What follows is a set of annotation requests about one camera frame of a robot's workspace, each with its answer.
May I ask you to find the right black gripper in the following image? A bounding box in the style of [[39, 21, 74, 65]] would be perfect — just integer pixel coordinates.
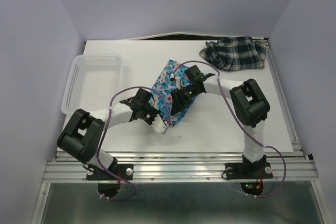
[[171, 84, 202, 115]]

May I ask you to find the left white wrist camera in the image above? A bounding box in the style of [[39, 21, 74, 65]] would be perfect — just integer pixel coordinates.
[[152, 116, 168, 134]]

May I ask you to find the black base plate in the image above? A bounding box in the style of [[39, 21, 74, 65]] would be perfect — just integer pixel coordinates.
[[222, 163, 274, 180], [83, 164, 133, 181]]

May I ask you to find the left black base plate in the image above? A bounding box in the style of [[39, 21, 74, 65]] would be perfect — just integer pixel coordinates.
[[83, 164, 133, 181]]

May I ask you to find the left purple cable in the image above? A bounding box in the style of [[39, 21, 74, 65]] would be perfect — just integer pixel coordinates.
[[96, 86, 175, 200]]

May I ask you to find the white plastic basket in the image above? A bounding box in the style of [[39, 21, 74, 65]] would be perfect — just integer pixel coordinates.
[[61, 54, 123, 115]]

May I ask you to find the aluminium mounting rail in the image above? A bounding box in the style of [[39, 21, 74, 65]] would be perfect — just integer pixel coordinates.
[[43, 151, 318, 183]]

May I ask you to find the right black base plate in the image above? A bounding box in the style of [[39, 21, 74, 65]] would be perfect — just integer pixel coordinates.
[[222, 163, 274, 180]]

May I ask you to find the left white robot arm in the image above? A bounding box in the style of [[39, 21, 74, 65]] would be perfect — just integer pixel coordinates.
[[57, 88, 167, 179]]

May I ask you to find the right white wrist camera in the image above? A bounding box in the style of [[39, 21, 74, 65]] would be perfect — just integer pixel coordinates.
[[173, 76, 190, 90]]

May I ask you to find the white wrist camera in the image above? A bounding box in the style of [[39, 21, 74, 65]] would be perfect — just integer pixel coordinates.
[[152, 116, 168, 134], [173, 76, 190, 90]]

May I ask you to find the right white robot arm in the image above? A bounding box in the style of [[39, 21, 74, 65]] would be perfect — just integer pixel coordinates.
[[170, 65, 270, 180]]

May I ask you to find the blue floral skirt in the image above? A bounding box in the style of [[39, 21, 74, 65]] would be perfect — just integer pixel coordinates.
[[151, 60, 196, 127]]

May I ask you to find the navy plaid skirt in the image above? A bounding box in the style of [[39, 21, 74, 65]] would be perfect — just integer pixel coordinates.
[[199, 36, 266, 72]]

